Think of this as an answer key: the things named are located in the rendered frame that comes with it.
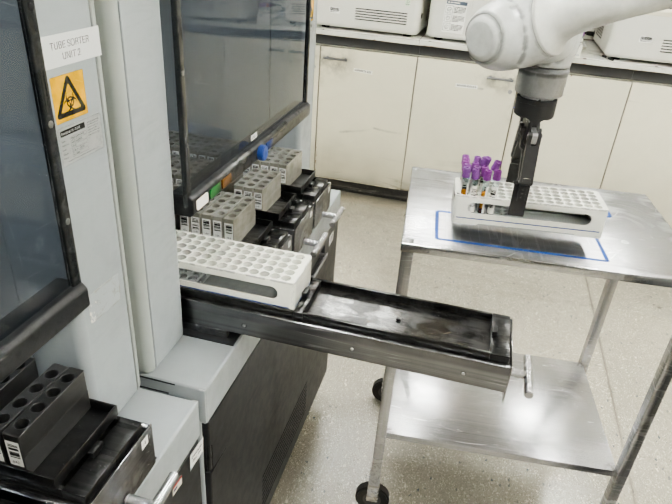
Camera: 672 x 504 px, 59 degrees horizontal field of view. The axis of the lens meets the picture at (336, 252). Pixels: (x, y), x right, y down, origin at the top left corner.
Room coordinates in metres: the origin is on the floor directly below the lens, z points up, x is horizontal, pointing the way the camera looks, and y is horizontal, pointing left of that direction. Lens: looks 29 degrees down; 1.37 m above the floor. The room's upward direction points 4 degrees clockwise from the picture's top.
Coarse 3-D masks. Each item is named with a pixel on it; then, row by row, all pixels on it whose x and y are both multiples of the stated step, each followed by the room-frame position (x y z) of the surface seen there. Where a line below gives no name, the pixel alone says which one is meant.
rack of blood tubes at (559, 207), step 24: (456, 192) 1.11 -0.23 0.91; (504, 192) 1.12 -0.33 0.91; (552, 192) 1.15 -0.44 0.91; (576, 192) 1.14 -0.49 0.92; (480, 216) 1.09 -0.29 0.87; (504, 216) 1.09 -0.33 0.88; (528, 216) 1.14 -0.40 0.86; (552, 216) 1.14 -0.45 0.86; (576, 216) 1.15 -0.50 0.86; (600, 216) 1.06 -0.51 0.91
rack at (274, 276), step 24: (192, 240) 0.91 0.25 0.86; (216, 240) 0.92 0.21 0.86; (192, 264) 0.83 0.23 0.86; (216, 264) 0.83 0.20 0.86; (240, 264) 0.84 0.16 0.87; (264, 264) 0.85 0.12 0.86; (288, 264) 0.85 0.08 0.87; (216, 288) 0.82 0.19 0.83; (240, 288) 0.85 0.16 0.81; (264, 288) 0.86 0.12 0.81; (288, 288) 0.79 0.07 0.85
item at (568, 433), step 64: (448, 192) 1.33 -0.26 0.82; (448, 256) 1.03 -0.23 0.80; (512, 256) 1.03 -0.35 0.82; (576, 256) 1.05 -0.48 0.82; (640, 256) 1.07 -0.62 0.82; (384, 384) 1.05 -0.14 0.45; (448, 384) 1.26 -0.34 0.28; (512, 384) 1.28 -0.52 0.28; (576, 384) 1.30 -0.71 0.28; (448, 448) 1.04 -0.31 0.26; (512, 448) 1.04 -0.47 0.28; (576, 448) 1.06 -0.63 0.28; (640, 448) 0.98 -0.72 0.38
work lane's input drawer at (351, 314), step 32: (320, 288) 0.88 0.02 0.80; (352, 288) 0.87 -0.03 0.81; (192, 320) 0.81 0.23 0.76; (224, 320) 0.80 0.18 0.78; (256, 320) 0.79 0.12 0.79; (288, 320) 0.78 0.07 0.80; (320, 320) 0.77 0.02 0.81; (352, 320) 0.79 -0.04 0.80; (384, 320) 0.80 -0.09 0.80; (416, 320) 0.81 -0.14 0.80; (448, 320) 0.81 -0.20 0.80; (480, 320) 0.82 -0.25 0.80; (512, 320) 0.82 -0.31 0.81; (352, 352) 0.75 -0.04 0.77; (384, 352) 0.74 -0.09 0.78; (416, 352) 0.73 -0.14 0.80; (448, 352) 0.72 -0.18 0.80; (480, 352) 0.72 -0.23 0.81; (512, 352) 0.73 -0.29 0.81; (480, 384) 0.71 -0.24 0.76
